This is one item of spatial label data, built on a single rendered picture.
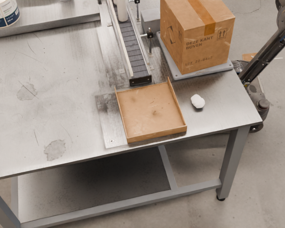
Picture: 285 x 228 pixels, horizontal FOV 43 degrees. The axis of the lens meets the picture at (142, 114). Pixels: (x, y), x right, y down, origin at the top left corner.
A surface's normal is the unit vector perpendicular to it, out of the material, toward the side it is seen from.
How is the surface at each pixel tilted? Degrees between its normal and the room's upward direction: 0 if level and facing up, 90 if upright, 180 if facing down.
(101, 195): 0
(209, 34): 90
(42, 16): 0
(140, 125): 0
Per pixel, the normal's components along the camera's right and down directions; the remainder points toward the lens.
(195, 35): 0.32, 0.73
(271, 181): -0.04, -0.62
